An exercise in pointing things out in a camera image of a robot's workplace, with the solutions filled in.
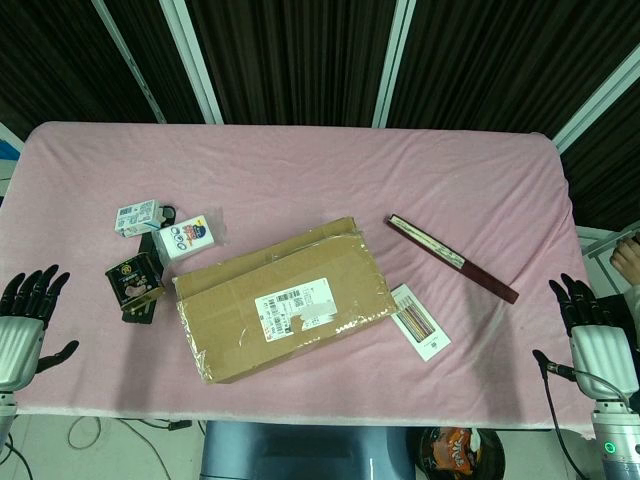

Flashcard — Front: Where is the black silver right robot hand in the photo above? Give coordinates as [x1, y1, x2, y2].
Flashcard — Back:
[532, 273, 634, 401]

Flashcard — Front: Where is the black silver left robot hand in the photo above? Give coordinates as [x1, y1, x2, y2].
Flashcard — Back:
[0, 264, 80, 394]

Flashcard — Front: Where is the brown cardboard shipping box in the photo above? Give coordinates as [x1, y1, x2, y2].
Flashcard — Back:
[171, 215, 392, 385]

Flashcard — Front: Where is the person's hand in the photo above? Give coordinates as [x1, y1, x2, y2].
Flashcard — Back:
[609, 239, 640, 287]

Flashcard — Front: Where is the long dark red box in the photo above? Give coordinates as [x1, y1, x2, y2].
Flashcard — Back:
[384, 213, 520, 305]

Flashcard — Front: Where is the white pack of pens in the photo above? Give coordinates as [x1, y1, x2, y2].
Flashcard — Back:
[388, 283, 452, 362]

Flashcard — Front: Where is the white blue card pack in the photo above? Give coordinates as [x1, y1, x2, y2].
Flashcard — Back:
[152, 214, 222, 261]

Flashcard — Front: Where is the black gold food tin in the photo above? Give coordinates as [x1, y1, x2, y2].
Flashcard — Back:
[104, 252, 166, 312]

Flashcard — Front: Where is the black bowl with orange snack bag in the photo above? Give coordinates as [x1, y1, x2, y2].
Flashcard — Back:
[418, 426, 505, 480]

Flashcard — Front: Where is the white blue small carton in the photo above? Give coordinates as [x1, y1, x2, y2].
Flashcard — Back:
[112, 198, 164, 240]

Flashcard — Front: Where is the white blue panel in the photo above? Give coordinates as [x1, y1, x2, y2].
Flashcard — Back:
[0, 121, 25, 201]

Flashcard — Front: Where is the pink tablecloth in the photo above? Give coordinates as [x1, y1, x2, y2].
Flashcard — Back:
[0, 121, 599, 436]

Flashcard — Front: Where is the black right hand cable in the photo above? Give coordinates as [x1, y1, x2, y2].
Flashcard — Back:
[542, 362, 591, 480]

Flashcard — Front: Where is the black floor cable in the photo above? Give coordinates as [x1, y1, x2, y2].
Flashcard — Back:
[118, 418, 194, 432]

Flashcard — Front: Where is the white aluminium frame post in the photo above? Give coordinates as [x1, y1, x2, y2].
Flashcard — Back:
[551, 55, 640, 154]
[370, 0, 417, 129]
[159, 0, 225, 125]

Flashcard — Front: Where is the grey slotted rail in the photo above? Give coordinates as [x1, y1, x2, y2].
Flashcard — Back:
[91, 0, 167, 124]

